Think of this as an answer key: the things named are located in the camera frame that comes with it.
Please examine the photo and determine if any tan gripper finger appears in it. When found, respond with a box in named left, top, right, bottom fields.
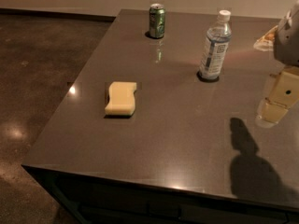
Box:
left=255, top=66, right=299, bottom=128

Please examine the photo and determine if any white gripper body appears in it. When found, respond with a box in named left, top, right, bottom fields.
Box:
left=274, top=0, right=299, bottom=66

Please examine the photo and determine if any clear plastic water bottle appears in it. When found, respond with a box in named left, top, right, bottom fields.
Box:
left=198, top=10, right=232, bottom=82

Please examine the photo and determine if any clear snack bag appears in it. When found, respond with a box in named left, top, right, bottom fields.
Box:
left=253, top=25, right=278, bottom=51

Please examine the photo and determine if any green soda can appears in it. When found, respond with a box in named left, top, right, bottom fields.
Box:
left=149, top=3, right=165, bottom=38

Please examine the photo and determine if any yellow sponge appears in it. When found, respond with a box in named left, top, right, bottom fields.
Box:
left=105, top=81, right=137, bottom=116

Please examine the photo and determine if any dark table cabinet base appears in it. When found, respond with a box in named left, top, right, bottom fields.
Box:
left=24, top=165, right=299, bottom=224

